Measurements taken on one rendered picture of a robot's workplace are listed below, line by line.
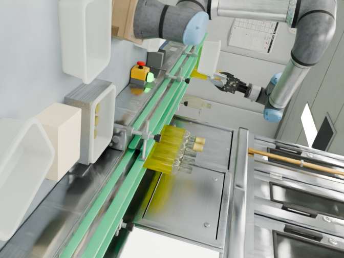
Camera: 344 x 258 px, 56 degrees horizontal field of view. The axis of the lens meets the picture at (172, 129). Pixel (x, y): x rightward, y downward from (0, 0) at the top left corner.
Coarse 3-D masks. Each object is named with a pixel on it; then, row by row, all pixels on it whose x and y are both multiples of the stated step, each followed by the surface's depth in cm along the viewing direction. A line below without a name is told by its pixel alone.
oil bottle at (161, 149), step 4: (156, 144) 134; (152, 148) 131; (156, 148) 131; (160, 148) 132; (164, 148) 132; (168, 148) 132; (172, 148) 133; (160, 152) 130; (164, 152) 130; (168, 152) 130; (172, 152) 131; (176, 152) 131; (180, 152) 132; (176, 156) 129; (180, 156) 130; (180, 160) 130
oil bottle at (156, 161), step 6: (150, 150) 129; (150, 156) 126; (156, 156) 126; (162, 156) 127; (168, 156) 128; (144, 162) 126; (150, 162) 126; (156, 162) 125; (162, 162) 124; (168, 162) 124; (174, 162) 125; (180, 162) 128; (150, 168) 127; (156, 168) 127; (162, 168) 126; (168, 168) 125; (174, 168) 125; (174, 174) 126
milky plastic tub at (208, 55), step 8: (200, 48) 147; (208, 48) 144; (216, 48) 143; (200, 56) 147; (208, 56) 144; (216, 56) 143; (200, 64) 146; (208, 64) 145; (216, 64) 164; (200, 72) 147; (208, 72) 145
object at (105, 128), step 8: (112, 88) 102; (104, 96) 97; (112, 96) 106; (96, 104) 92; (104, 104) 108; (112, 104) 108; (104, 112) 110; (112, 112) 109; (104, 120) 111; (112, 120) 111; (96, 128) 113; (104, 128) 113; (112, 128) 113; (96, 136) 113; (104, 136) 114; (96, 144) 110; (104, 144) 111; (96, 152) 106
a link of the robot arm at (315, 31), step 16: (304, 16) 102; (320, 16) 99; (304, 32) 101; (320, 32) 99; (304, 48) 102; (320, 48) 101; (288, 64) 113; (304, 64) 106; (288, 80) 115; (272, 96) 127; (288, 96) 122; (272, 112) 130
